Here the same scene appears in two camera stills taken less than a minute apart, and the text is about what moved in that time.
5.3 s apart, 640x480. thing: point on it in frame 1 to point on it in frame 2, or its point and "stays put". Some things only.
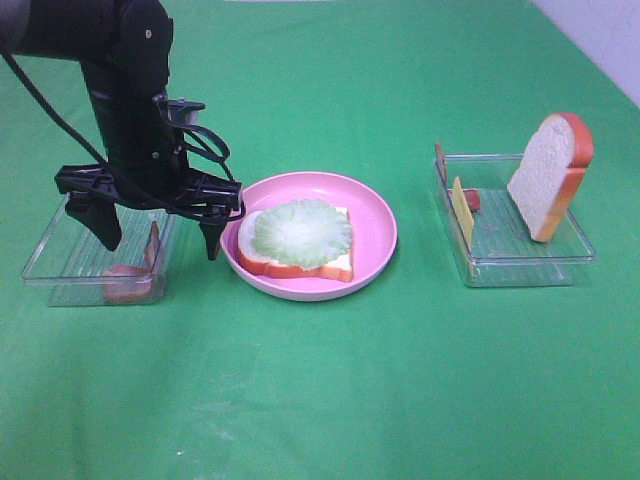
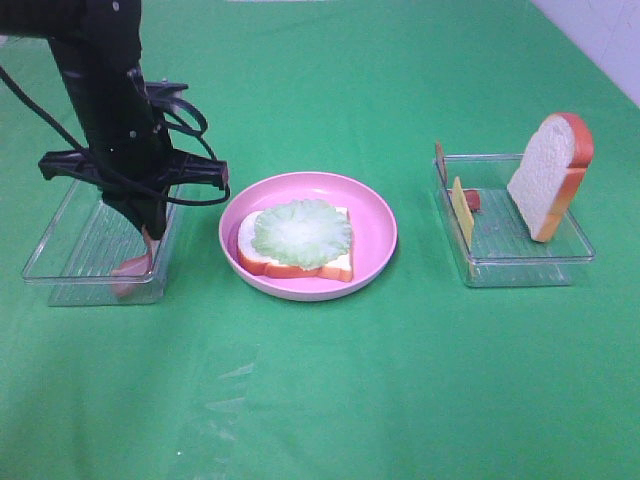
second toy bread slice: (552, 171) stays put
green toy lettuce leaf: (302, 232) stays put
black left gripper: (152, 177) to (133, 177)
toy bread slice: (253, 260) stays put
